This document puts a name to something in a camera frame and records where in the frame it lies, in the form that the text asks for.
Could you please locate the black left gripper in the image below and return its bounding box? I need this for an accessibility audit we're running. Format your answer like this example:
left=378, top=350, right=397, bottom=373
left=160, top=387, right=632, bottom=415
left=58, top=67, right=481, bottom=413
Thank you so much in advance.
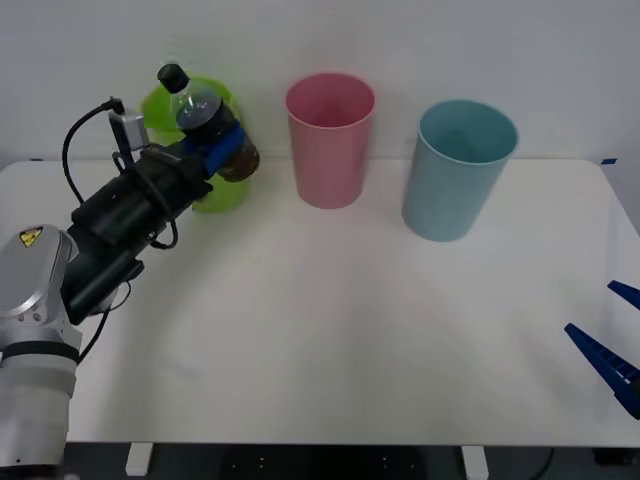
left=71, top=126, right=247, bottom=247

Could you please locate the clear bottle with dark drink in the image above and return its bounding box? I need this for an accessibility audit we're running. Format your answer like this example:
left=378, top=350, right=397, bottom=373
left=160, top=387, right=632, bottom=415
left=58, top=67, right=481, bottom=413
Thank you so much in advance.
left=156, top=63, right=261, bottom=182

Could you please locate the white table leg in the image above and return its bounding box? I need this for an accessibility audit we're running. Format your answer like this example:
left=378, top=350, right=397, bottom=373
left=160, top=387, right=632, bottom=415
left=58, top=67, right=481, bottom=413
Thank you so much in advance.
left=461, top=445, right=490, bottom=480
left=125, top=443, right=153, bottom=477

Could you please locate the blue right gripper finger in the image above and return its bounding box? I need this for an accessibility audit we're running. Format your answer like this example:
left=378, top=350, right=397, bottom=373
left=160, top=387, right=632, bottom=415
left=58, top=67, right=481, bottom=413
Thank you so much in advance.
left=563, top=322, right=640, bottom=421
left=606, top=280, right=640, bottom=312

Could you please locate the pale blue plastic bin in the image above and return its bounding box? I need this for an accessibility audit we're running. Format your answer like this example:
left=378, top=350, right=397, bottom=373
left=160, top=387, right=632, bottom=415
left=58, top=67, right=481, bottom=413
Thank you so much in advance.
left=400, top=98, right=520, bottom=244

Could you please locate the yellow-green plastic bin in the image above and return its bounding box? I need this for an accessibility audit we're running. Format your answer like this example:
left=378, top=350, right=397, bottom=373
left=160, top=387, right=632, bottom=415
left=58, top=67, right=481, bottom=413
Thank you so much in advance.
left=139, top=74, right=254, bottom=215

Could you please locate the pink plastic bin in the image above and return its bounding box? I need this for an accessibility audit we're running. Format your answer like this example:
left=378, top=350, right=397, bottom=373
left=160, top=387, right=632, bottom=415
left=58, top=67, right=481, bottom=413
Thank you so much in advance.
left=285, top=72, right=376, bottom=211

